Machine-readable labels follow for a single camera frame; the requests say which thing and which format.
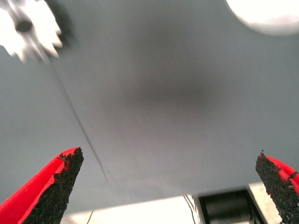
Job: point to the dark grey table cloth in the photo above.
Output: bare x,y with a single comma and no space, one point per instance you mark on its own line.
149,93

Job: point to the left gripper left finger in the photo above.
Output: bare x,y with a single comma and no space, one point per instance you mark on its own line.
46,193

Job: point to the round metal plate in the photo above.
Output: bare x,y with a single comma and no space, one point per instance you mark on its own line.
268,16

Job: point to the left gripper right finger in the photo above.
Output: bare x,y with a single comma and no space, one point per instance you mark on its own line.
282,193

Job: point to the large steel gear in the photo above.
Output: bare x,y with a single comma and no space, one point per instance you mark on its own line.
35,35

